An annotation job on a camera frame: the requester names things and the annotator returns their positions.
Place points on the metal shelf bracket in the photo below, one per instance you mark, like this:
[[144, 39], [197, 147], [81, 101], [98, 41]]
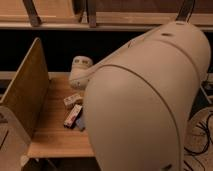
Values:
[[33, 16], [91, 13], [186, 10]]

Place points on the right metal shelf bracket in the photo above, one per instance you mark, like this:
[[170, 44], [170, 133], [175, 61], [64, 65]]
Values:
[[186, 10]]

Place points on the blue grey sponge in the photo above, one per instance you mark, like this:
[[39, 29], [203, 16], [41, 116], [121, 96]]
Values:
[[80, 123]]

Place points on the left wooden side panel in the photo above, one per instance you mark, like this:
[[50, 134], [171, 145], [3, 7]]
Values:
[[23, 99]]

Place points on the middle metal shelf bracket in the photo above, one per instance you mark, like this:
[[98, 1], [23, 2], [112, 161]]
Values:
[[91, 13]]

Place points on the left metal shelf bracket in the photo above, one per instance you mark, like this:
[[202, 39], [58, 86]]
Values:
[[33, 16]]

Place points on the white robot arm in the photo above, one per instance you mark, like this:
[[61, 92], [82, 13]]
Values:
[[138, 99]]

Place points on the red and white box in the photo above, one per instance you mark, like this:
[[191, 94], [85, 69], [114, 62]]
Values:
[[73, 114]]

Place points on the wooden upper shelf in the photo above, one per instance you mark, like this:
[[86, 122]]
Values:
[[108, 12]]

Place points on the white rectangular box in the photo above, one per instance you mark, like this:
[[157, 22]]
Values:
[[70, 101]]

